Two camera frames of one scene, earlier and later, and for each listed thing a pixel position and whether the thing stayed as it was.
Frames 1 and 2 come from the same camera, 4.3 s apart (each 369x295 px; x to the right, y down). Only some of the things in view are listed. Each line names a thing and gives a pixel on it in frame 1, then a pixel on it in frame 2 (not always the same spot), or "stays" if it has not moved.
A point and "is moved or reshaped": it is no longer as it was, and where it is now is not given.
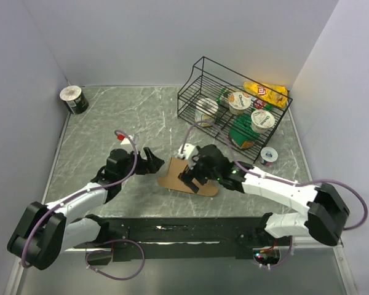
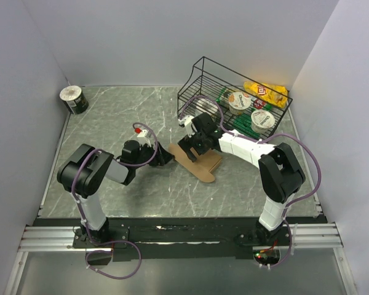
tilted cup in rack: [205, 112] stays
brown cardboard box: [178, 166] is moved or reshaped
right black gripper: [187, 179] → [184, 144]
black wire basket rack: [236, 111] stays
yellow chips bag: [277, 96] stays
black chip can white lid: [74, 99] stays
